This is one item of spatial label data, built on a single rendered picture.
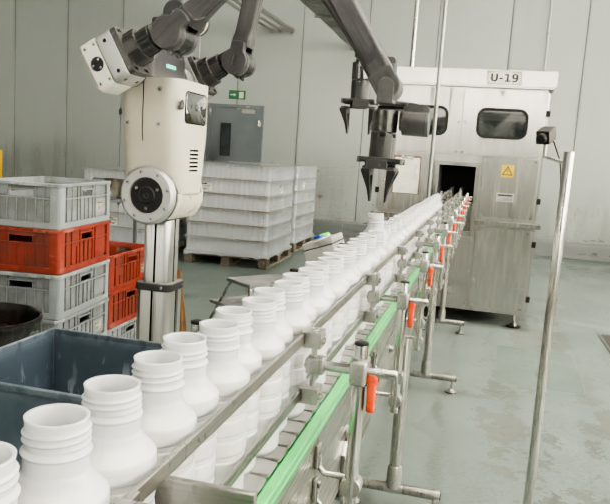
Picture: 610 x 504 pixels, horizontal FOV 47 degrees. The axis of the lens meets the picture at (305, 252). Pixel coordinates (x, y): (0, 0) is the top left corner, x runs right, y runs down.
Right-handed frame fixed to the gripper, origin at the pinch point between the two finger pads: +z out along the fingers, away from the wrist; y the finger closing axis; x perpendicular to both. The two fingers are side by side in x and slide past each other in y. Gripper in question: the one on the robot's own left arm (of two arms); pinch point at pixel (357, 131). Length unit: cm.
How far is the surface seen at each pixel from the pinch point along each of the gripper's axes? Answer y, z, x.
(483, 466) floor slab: -48, 141, -101
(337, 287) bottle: -17, 27, 101
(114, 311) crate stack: 170, 109, -164
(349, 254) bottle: -16, 23, 89
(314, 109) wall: 246, -60, -941
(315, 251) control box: 2.3, 31.2, 35.6
